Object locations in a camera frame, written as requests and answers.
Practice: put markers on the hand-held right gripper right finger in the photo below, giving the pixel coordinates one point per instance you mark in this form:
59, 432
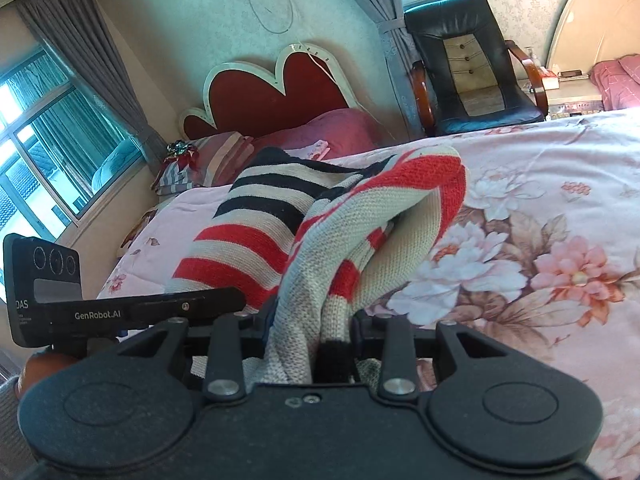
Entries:
362, 332

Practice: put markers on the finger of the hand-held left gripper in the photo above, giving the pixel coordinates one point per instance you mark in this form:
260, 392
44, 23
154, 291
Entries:
210, 302

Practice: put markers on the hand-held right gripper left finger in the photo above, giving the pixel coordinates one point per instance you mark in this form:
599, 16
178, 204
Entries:
260, 332

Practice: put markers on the striped knit sweater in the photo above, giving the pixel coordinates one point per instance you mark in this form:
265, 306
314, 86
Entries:
325, 240

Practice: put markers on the person's left hand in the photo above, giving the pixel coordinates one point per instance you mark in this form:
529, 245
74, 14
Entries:
45, 367

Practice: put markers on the striped pillow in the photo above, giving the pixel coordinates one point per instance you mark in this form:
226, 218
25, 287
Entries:
215, 160

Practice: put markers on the shiny ribbon bow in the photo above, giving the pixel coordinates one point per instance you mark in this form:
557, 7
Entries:
179, 149

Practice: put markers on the side window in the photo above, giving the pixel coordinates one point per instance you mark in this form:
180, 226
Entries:
45, 150

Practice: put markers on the magenta pillow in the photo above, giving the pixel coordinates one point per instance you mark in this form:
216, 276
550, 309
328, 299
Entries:
340, 130

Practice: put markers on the pink floral quilt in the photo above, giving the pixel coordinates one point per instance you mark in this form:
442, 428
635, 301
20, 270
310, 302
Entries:
525, 200

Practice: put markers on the red scalloped headboard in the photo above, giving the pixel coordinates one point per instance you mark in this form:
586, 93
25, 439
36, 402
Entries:
260, 90

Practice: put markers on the grey curtain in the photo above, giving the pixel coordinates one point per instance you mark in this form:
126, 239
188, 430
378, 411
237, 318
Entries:
85, 45

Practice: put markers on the blue-grey curtain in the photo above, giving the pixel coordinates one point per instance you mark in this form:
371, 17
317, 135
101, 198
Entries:
395, 60

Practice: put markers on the black leather armchair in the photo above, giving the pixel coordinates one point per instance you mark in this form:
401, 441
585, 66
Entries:
435, 40

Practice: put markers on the bedside table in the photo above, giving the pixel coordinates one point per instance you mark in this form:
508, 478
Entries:
570, 102

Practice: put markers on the tissue box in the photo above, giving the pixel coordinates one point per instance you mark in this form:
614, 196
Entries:
550, 80

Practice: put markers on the small clear bottle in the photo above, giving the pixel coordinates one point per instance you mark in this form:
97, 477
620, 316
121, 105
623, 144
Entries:
535, 57

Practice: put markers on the pink pillow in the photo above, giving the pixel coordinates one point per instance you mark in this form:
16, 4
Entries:
620, 85

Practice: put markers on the beige round headboard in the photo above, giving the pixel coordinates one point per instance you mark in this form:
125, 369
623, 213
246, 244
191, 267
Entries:
600, 20

